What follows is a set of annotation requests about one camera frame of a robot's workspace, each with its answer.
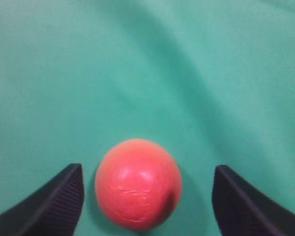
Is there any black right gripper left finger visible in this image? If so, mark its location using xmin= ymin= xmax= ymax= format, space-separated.
xmin=0 ymin=163 xmax=85 ymax=236

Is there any red yellow round bread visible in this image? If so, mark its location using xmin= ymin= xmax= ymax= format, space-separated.
xmin=94 ymin=138 xmax=182 ymax=231

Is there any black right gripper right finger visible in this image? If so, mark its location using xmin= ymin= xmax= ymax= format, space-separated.
xmin=212 ymin=165 xmax=295 ymax=236

